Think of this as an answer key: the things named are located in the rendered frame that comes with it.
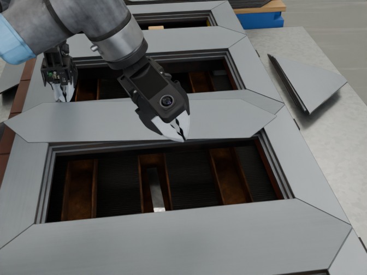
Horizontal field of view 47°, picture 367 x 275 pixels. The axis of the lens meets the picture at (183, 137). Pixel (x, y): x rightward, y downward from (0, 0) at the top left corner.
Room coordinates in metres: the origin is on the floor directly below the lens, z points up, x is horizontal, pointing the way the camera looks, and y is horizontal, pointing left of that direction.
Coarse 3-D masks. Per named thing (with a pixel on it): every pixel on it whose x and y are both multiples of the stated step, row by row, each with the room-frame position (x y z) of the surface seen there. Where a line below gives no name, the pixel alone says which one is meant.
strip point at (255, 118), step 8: (248, 104) 1.00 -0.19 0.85; (248, 112) 0.96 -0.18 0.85; (256, 112) 0.96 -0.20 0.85; (264, 112) 0.96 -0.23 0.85; (248, 120) 0.93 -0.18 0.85; (256, 120) 0.93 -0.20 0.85; (264, 120) 0.93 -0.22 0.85; (272, 120) 0.93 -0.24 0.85; (248, 128) 0.89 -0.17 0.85; (256, 128) 0.89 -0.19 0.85
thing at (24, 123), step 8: (40, 104) 1.00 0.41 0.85; (24, 112) 0.96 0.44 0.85; (32, 112) 0.96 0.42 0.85; (16, 120) 0.93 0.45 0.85; (24, 120) 0.93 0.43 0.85; (32, 120) 0.93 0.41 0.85; (16, 128) 0.89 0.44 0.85; (24, 128) 0.89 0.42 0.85; (32, 128) 0.89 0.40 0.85; (24, 136) 0.86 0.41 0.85
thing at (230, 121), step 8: (216, 104) 1.00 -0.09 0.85; (224, 104) 1.00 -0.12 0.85; (232, 104) 1.00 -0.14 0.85; (240, 104) 1.00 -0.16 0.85; (216, 112) 0.96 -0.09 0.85; (224, 112) 0.96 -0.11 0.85; (232, 112) 0.96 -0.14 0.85; (240, 112) 0.96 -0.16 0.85; (216, 120) 0.93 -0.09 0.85; (224, 120) 0.93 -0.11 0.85; (232, 120) 0.93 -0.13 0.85; (240, 120) 0.93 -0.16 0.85; (216, 128) 0.89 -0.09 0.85; (224, 128) 0.89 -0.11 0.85; (232, 128) 0.89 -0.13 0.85; (240, 128) 0.89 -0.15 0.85; (224, 136) 0.86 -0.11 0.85; (232, 136) 0.86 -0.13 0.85; (240, 136) 0.86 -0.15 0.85; (248, 136) 0.86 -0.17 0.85
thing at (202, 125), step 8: (192, 104) 1.00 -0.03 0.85; (200, 104) 1.00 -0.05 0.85; (208, 104) 1.00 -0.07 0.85; (192, 112) 0.96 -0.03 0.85; (200, 112) 0.96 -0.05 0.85; (208, 112) 0.96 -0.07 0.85; (192, 120) 0.93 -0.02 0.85; (200, 120) 0.93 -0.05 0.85; (208, 120) 0.93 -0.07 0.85; (192, 128) 0.89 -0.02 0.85; (200, 128) 0.89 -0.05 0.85; (208, 128) 0.89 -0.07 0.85; (192, 136) 0.86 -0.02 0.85; (200, 136) 0.86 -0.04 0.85; (208, 136) 0.86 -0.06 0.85; (216, 136) 0.86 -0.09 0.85
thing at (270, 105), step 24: (216, 24) 1.55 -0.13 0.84; (192, 96) 1.05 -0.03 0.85; (216, 96) 1.05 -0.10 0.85; (240, 96) 1.05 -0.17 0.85; (264, 96) 1.05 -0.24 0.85; (72, 144) 0.84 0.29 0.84; (96, 144) 0.84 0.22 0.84; (120, 144) 0.85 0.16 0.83; (144, 144) 0.85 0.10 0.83; (168, 144) 0.86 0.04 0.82; (192, 144) 0.87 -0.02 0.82; (264, 144) 0.85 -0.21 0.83; (48, 168) 0.75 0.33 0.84; (48, 192) 0.68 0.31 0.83; (288, 192) 0.67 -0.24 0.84
